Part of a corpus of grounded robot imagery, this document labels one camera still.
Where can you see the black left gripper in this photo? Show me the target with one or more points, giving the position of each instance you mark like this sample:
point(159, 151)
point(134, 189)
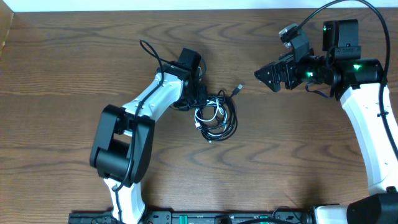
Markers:
point(201, 94)

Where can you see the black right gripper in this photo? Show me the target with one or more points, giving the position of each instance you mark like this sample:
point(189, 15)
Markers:
point(287, 63)

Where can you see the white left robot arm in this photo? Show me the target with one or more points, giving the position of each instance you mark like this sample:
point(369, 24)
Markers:
point(123, 141)

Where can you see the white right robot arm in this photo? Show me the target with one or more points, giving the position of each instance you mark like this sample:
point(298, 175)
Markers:
point(357, 84)

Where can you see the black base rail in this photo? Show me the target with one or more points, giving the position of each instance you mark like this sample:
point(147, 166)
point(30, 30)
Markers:
point(281, 215)

